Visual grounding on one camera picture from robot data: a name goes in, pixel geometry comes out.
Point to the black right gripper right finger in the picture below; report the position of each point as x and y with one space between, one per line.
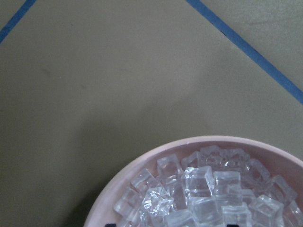
230 225

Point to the pink bowl of ice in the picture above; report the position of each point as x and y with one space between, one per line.
274 159

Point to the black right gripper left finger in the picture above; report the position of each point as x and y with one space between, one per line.
111 225

